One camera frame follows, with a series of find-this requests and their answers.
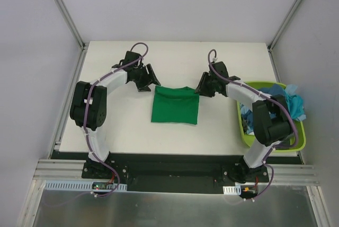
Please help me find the dark blue t-shirt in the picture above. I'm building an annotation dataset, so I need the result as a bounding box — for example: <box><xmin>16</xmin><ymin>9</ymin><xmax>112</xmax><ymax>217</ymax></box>
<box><xmin>239</xmin><ymin>82</ymin><xmax>287</xmax><ymax>135</ymax></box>

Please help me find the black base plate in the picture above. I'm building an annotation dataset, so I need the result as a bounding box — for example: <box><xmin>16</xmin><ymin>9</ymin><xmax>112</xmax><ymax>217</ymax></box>
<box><xmin>82</xmin><ymin>153</ymin><xmax>269</xmax><ymax>194</ymax></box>

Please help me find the right white cable duct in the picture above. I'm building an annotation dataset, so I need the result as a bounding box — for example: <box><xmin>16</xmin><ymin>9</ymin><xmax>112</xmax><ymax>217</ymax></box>
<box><xmin>222</xmin><ymin>185</ymin><xmax>242</xmax><ymax>196</ymax></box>

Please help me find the right aluminium frame post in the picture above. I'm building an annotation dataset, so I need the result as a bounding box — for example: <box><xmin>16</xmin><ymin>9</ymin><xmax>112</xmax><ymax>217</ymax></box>
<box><xmin>267</xmin><ymin>0</ymin><xmax>304</xmax><ymax>53</ymax></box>

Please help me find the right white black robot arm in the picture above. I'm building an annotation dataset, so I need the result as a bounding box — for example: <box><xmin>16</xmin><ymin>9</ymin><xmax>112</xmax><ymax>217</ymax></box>
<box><xmin>195</xmin><ymin>62</ymin><xmax>298</xmax><ymax>182</ymax></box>

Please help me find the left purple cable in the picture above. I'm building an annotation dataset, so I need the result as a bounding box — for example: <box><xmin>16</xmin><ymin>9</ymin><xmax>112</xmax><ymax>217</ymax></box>
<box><xmin>42</xmin><ymin>42</ymin><xmax>149</xmax><ymax>208</ymax></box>

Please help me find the green t-shirt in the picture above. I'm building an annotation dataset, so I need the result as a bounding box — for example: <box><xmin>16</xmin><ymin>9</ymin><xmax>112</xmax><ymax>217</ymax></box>
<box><xmin>151</xmin><ymin>86</ymin><xmax>200</xmax><ymax>125</ymax></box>

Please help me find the left aluminium frame post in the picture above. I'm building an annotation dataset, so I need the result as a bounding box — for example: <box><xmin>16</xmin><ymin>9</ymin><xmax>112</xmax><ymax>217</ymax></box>
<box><xmin>39</xmin><ymin>0</ymin><xmax>90</xmax><ymax>50</ymax></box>

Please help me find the left white cable duct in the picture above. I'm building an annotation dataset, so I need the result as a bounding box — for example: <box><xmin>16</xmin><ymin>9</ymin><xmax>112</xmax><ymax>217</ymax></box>
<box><xmin>45</xmin><ymin>180</ymin><xmax>127</xmax><ymax>193</ymax></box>

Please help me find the white cable duct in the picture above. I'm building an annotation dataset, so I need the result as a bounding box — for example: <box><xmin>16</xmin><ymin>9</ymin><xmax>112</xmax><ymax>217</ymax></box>
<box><xmin>45</xmin><ymin>180</ymin><xmax>127</xmax><ymax>193</ymax></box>
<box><xmin>222</xmin><ymin>185</ymin><xmax>242</xmax><ymax>196</ymax></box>

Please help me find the aluminium frame post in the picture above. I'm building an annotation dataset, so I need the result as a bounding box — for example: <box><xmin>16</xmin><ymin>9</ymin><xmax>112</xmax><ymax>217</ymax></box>
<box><xmin>267</xmin><ymin>0</ymin><xmax>304</xmax><ymax>53</ymax></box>
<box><xmin>39</xmin><ymin>0</ymin><xmax>90</xmax><ymax>50</ymax></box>

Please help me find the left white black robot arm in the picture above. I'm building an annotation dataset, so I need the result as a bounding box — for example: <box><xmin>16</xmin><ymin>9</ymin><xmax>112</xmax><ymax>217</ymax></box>
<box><xmin>69</xmin><ymin>51</ymin><xmax>160</xmax><ymax>179</ymax></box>

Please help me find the teal blue t-shirt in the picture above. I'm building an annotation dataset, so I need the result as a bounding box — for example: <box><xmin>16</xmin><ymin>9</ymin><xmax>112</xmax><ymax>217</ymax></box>
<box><xmin>283</xmin><ymin>84</ymin><xmax>306</xmax><ymax>122</ymax></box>

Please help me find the lime green plastic basket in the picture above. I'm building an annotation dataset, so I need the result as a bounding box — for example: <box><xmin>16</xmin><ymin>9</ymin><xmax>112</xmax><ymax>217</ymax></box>
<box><xmin>235</xmin><ymin>81</ymin><xmax>307</xmax><ymax>154</ymax></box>

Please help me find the aluminium front rail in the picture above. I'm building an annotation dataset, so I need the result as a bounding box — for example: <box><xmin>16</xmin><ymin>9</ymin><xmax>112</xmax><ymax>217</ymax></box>
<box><xmin>33</xmin><ymin>159</ymin><xmax>85</xmax><ymax>180</ymax></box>

